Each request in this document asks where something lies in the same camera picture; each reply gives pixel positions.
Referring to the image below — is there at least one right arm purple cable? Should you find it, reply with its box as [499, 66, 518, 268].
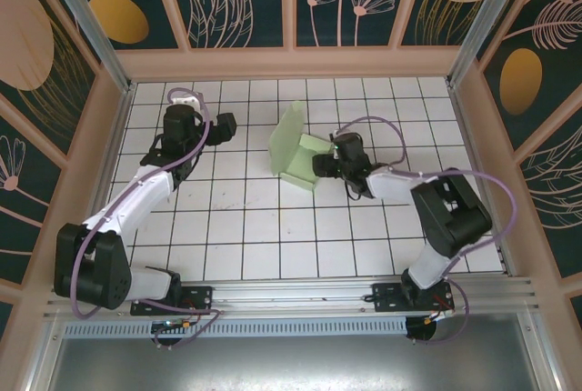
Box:
[335, 115, 518, 346]

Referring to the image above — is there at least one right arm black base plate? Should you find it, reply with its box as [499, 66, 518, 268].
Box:
[371, 282, 456, 315]

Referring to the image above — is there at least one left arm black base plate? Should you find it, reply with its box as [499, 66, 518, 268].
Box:
[130, 285, 215, 317]

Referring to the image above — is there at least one aluminium frame rail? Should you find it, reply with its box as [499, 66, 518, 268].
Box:
[43, 276, 542, 319]

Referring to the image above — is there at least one grey metal sheet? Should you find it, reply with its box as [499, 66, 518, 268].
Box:
[26, 312, 563, 391]

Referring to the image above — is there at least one grey slotted cable duct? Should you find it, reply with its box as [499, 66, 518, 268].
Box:
[61, 316, 409, 338]

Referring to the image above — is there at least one aluminium frame post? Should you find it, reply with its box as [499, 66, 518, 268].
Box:
[445, 0, 545, 90]
[36, 0, 137, 95]

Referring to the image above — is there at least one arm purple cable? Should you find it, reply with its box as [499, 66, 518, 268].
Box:
[335, 115, 518, 346]
[71, 85, 224, 350]

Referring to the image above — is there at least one light green paper box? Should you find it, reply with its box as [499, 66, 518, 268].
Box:
[267, 99, 337, 193]

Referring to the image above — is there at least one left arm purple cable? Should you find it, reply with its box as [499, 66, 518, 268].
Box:
[71, 85, 224, 350]

